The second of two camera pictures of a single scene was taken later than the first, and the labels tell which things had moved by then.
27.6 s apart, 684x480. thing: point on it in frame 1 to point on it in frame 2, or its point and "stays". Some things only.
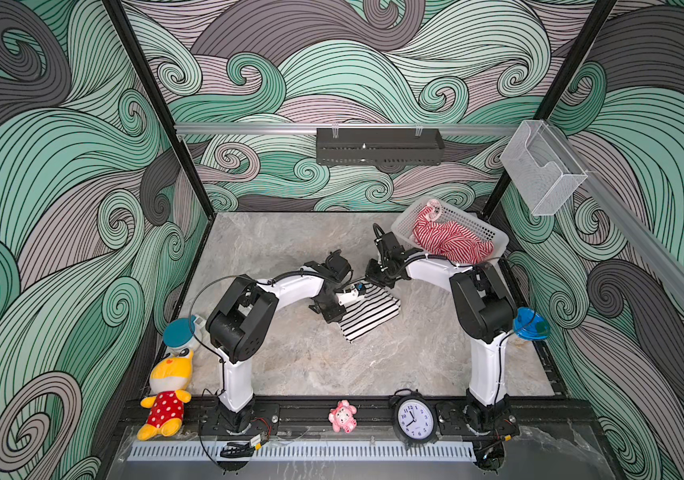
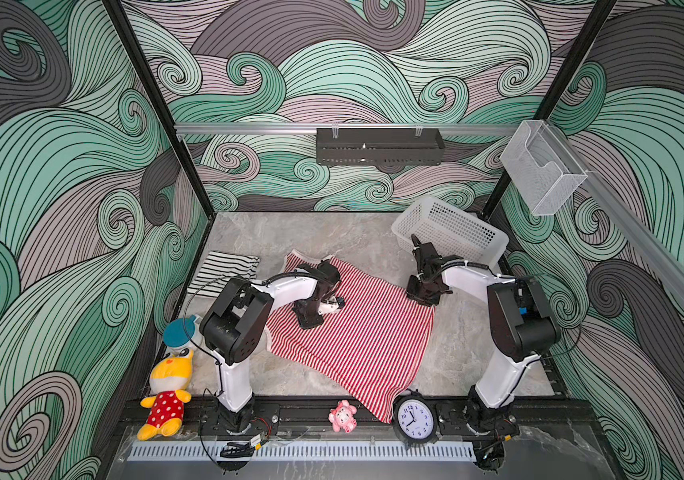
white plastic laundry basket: (441, 229) stays
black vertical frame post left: (122, 20) stays
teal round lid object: (178, 332) stays
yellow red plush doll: (169, 385) stays
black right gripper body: (379, 273) to (420, 291)
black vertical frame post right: (593, 24) stays
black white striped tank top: (375, 308) to (217, 269)
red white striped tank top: (449, 239) to (369, 353)
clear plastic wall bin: (541, 167) stays
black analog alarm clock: (415, 417) stays
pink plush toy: (342, 417) stays
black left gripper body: (331, 309) to (308, 314)
